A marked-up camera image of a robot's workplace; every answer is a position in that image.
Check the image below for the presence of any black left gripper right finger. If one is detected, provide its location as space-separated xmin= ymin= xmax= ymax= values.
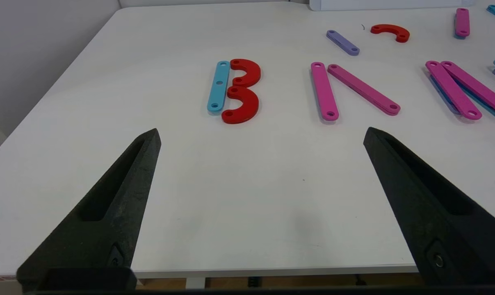
xmin=363 ymin=127 xmax=495 ymax=286

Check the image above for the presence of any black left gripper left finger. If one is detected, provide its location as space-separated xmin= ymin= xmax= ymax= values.
xmin=17 ymin=128 xmax=162 ymax=293

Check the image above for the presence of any pink long bar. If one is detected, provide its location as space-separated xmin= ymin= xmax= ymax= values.
xmin=425 ymin=61 xmax=482 ymax=120
xmin=327 ymin=64 xmax=401 ymax=116
xmin=441 ymin=61 xmax=495 ymax=119
xmin=311 ymin=62 xmax=339 ymax=121

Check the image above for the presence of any small red arc piece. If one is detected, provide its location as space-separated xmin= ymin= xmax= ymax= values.
xmin=370 ymin=24 xmax=411 ymax=43

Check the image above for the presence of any purple short bar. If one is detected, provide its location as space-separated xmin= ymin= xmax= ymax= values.
xmin=326 ymin=30 xmax=360 ymax=56

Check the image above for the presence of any large red arc piece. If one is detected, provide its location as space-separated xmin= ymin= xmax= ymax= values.
xmin=230 ymin=59 xmax=261 ymax=88
xmin=221 ymin=86 xmax=259 ymax=125

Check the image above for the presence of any pink short flat bar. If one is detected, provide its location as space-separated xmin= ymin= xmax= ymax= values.
xmin=455 ymin=8 xmax=470 ymax=39

